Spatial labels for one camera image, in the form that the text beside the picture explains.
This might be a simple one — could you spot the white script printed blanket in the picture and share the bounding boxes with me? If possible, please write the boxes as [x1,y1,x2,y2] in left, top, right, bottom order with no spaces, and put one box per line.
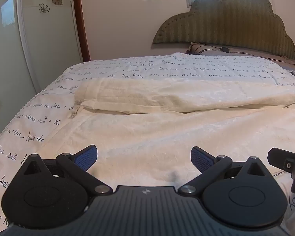
[0,52,295,236]

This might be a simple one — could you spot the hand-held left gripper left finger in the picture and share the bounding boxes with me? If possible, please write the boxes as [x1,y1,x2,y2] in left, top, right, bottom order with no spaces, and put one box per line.
[18,145,113,197]

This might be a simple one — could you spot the cream plush blanket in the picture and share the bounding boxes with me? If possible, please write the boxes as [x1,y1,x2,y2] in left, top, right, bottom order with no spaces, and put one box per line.
[37,77,295,190]

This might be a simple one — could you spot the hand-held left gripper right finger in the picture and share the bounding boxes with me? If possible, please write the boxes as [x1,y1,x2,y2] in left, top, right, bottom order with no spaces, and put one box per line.
[178,146,274,197]

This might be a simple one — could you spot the brown wooden door frame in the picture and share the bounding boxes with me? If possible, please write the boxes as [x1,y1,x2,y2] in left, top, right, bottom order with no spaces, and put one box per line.
[72,0,91,62]

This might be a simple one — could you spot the green upholstered headboard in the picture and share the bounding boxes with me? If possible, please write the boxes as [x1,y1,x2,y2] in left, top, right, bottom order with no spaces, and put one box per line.
[152,0,295,61]

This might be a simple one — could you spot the striped pillow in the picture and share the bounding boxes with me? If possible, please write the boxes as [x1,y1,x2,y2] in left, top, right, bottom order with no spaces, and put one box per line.
[186,42,295,65]

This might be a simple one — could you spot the floral wardrobe sliding door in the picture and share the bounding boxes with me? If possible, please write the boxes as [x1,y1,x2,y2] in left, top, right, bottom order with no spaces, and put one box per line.
[16,0,84,96]
[0,0,38,144]

